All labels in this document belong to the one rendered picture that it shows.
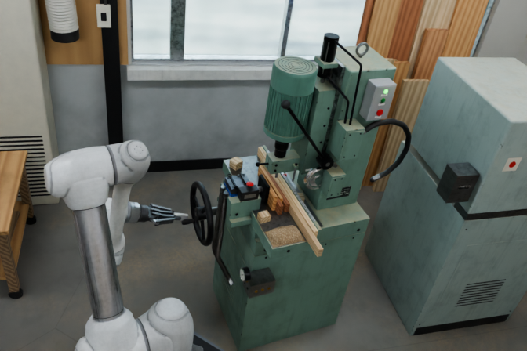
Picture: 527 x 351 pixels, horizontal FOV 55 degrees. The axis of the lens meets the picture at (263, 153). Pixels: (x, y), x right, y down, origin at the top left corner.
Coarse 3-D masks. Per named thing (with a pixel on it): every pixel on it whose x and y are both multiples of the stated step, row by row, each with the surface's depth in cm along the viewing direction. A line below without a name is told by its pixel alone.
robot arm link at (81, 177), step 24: (48, 168) 152; (72, 168) 152; (96, 168) 155; (72, 192) 153; (96, 192) 156; (96, 216) 158; (96, 240) 159; (96, 264) 160; (96, 288) 161; (120, 288) 168; (96, 312) 163; (120, 312) 166; (96, 336) 161; (120, 336) 163; (144, 336) 169
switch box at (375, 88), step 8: (368, 80) 201; (376, 80) 201; (384, 80) 202; (368, 88) 201; (376, 88) 197; (384, 88) 198; (392, 88) 200; (368, 96) 202; (376, 96) 200; (384, 96) 201; (392, 96) 203; (368, 104) 203; (376, 104) 202; (384, 104) 204; (360, 112) 209; (368, 112) 204; (384, 112) 206; (368, 120) 206
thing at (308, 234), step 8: (264, 160) 240; (264, 168) 238; (280, 184) 227; (288, 200) 219; (296, 208) 215; (296, 216) 212; (296, 224) 213; (304, 224) 208; (304, 232) 207; (312, 232) 204; (312, 240) 201; (312, 248) 202; (320, 248) 198
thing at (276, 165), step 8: (272, 152) 224; (288, 152) 225; (272, 160) 219; (280, 160) 219; (288, 160) 221; (296, 160) 223; (272, 168) 220; (280, 168) 222; (288, 168) 224; (296, 168) 226
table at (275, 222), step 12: (252, 156) 248; (228, 168) 238; (240, 168) 239; (252, 168) 240; (252, 180) 233; (264, 204) 220; (252, 216) 216; (276, 216) 215; (288, 216) 216; (264, 228) 209; (264, 240) 206; (276, 252) 202; (288, 252) 205; (300, 252) 208
